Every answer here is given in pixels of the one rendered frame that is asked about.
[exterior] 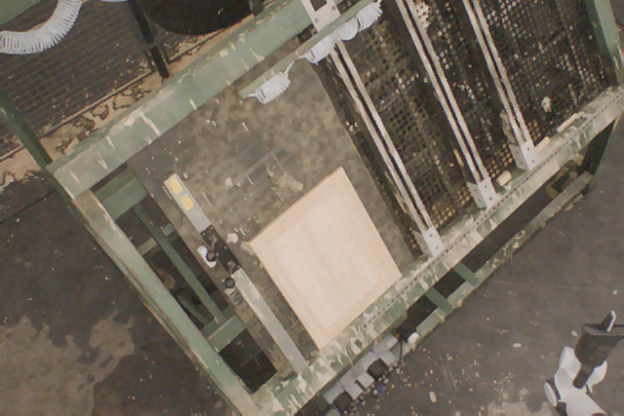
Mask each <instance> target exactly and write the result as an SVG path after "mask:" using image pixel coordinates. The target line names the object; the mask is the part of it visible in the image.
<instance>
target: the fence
mask: <svg viewBox="0 0 624 416"><path fill-rule="evenodd" d="M174 178H176V180H177V181H178V182H179V184H180V185H181V187H182V188H183V190H182V191H180V192H179V193H178V194H175V192H174V191H173V189H172V188H171V187H170V185H169V184H168V183H169V182H170V181H172V180H173V179H174ZM160 181H161V182H162V183H163V185H164V186H165V188H166V189H167V191H168V192H169V193H170V195H171V196H172V198H173V199H174V200H175V202H176V204H177V205H178V207H179V208H180V209H181V211H182V212H183V214H184V215H185V216H186V218H187V219H188V221H189V222H190V223H191V225H192V226H193V228H194V229H195V231H196V232H197V233H198V235H199V236H200V238H201V239H202V240H203V242H204V243H205V245H206V246H207V248H208V250H210V247H209V246H208V244H207V243H206V242H205V240H204V239H203V237H202V236H201V234H200V233H201V232H202V231H203V230H204V229H206V228H207V227H208V226H209V225H211V222H210V221H209V219H208V218H207V216H206V215H205V214H204V213H203V212H202V210H201V209H200V207H199V206H198V204H197V203H196V201H195V200H194V199H193V197H192V196H191V194H190V193H189V191H188V190H187V188H186V187H185V186H184V184H183V183H182V181H181V180H180V178H179V177H178V175H177V174H176V173H175V172H173V171H171V172H169V173H168V174H167V175H166V176H164V177H163V178H162V179H160ZM186 194H187V195H188V197H189V198H190V200H191V201H192V203H193V204H194V207H192V208H191V209H190V210H186V208H185V207H184V205H183V204H182V203H181V201H180V200H179V199H181V198H182V197H183V196H185V195H186ZM231 278H233V279H234V281H235V286H236V287H238V289H239V290H240V292H241V293H242V294H243V296H244V297H245V299H246V300H247V301H246V302H247V303H248V304H249V306H250V307H251V309H252V310H253V312H254V313H255V315H256V316H257V318H258V319H259V320H260V322H261V323H262V325H263V326H264V327H265V329H266V330H267V333H268V334H269V336H270V337H271V338H272V340H273V341H274V343H275V344H276V345H277V347H278V348H279V350H280V351H281V353H282V354H283V355H284V357H285V358H286V360H287V361H288V362H289V364H290V365H291V367H292V368H293V370H294V371H295V372H297V373H298V374H299V373H300V372H301V371H302V370H304V369H305V368H306V367H307V366H308V364H307V362H306V361H305V359H304V358H303V357H302V355H301V354H300V352H299V351H298V349H297V348H296V346H295V345H294V343H293V342H292V340H291V339H290V337H289V336H288V334H287V332H286V331H285V330H284V329H283V327H282V326H281V324H280V323H279V321H278V320H277V318H276V317H275V315H274V314H273V313H272V311H271V310H270V308H269V307H268V305H267V304H266V302H265V301H264V300H263V298H262V297H261V295H260V294H259V292H258V291H257V289H256V288H255V286H254V285H253V283H252V282H251V280H250V279H249V277H248V276H247V274H246V273H245V272H244V270H243V269H242V268H241V269H240V270H239V271H238V272H236V273H234V274H233V275H232V276H231Z"/></svg>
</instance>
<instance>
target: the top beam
mask: <svg viewBox="0 0 624 416"><path fill-rule="evenodd" d="M333 1H334V4H335V6H337V5H338V4H339V3H341V2H342V1H343V0H333ZM311 23H312V21H311V19H310V17H308V15H307V13H306V11H305V9H304V7H303V5H302V3H301V1H300V0H279V1H277V2H276V3H275V4H273V5H272V6H270V7H269V8H268V9H266V10H265V11H264V12H262V13H261V14H259V15H258V16H257V17H255V18H254V19H252V20H251V21H249V22H248V23H245V24H244V25H243V26H241V27H240V28H239V29H237V30H236V31H234V32H233V33H232V34H230V35H229V36H227V37H226V38H225V39H223V40H222V41H221V42H219V43H218V44H216V45H215V46H214V47H212V48H211V49H209V50H208V51H207V52H205V53H204V54H202V55H201V56H200V57H198V58H197V59H195V60H194V61H192V62H191V63H190V64H188V65H187V66H185V67H184V68H183V69H181V70H180V71H178V73H177V74H176V75H175V76H174V77H173V78H171V79H170V80H168V81H167V82H166V83H163V84H162V85H160V86H159V87H158V88H156V89H155V90H153V91H152V92H151V93H149V94H148V95H146V96H145V97H143V98H142V99H141V100H139V101H138V102H136V103H135V104H134V105H132V106H131V107H129V108H128V109H127V110H125V111H124V112H123V113H121V114H120V115H118V116H117V117H116V118H114V119H113V120H111V121H110V122H109V123H107V124H105V125H103V126H102V127H101V128H99V129H98V130H97V131H95V132H93V133H92V134H91V135H89V136H88V137H86V138H85V139H84V140H82V141H81V142H79V143H78V144H77V145H75V146H74V147H73V148H71V149H70V150H68V151H67V152H66V153H64V154H62V155H60V156H59V157H58V158H56V159H55V160H54V161H52V162H51V163H50V164H49V165H48V166H47V167H46V172H47V173H48V174H49V175H50V177H51V178H52V179H53V181H54V182H55V183H56V184H57V186H58V187H59V188H60V190H61V191H63V192H64V193H65V194H66V195H67V196H68V197H69V198H70V199H71V200H75V199H76V198H77V197H79V196H80V195H81V194H83V193H84V192H86V191H87V190H88V189H90V188H91V187H92V186H94V185H95V184H96V183H98V182H99V181H100V180H102V179H104V178H105V177H107V176H108V175H109V174H111V173H112V172H113V171H115V170H116V169H118V168H119V167H120V166H122V165H123V164H125V163H126V162H127V161H129V160H130V159H131V158H132V157H133V156H134V154H136V153H137V152H138V151H140V150H141V149H142V148H144V147H145V146H146V145H148V144H149V143H150V142H152V141H153V140H154V139H157V138H158V137H159V136H161V135H162V134H164V133H165V132H167V131H168V130H169V129H171V128H172V127H173V126H175V125H176V124H177V123H179V122H180V121H181V120H183V119H184V118H185V117H187V116H188V115H189V114H191V113H192V112H193V111H195V110H196V109H198V108H199V107H200V106H202V105H203V104H204V103H206V102H207V101H208V100H210V99H211V98H212V97H214V96H215V95H217V94H218V93H219V92H221V91H222V90H223V89H225V88H226V87H227V86H229V85H230V84H231V83H233V82H234V81H236V80H238V79H239V78H241V77H242V76H243V75H245V74H246V73H247V72H249V71H250V70H251V69H253V68H254V67H255V66H257V65H258V64H259V63H261V62H262V61H263V60H264V59H265V58H266V57H268V56H269V55H271V54H272V53H273V52H275V51H276V50H277V49H279V48H280V47H281V46H283V45H284V44H285V43H287V42H288V41H289V40H291V39H292V38H293V37H294V36H295V35H296V34H298V33H299V32H300V31H302V30H303V29H304V28H306V27H307V26H309V25H310V24H311Z"/></svg>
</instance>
